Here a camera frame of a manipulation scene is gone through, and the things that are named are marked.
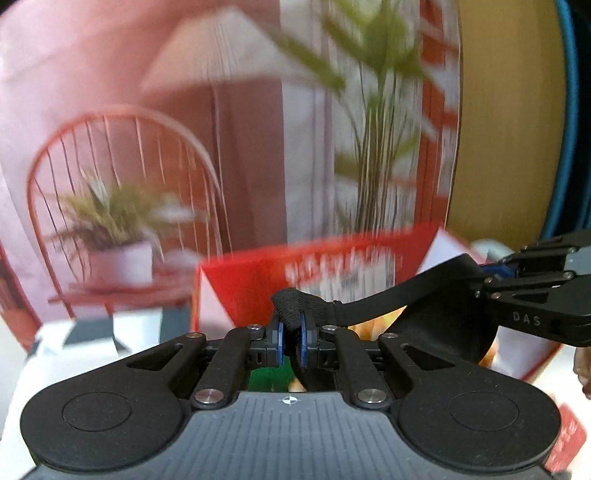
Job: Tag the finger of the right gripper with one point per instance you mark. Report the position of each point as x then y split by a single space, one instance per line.
499 275

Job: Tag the red cardboard box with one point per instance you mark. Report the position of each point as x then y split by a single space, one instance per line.
235 290

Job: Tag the printed room backdrop poster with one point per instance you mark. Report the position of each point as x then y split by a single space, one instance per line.
140 139

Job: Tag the person's right hand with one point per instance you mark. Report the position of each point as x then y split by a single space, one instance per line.
582 368

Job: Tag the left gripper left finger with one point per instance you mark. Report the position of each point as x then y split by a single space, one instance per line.
266 344

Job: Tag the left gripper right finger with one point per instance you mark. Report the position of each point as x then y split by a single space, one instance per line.
317 348

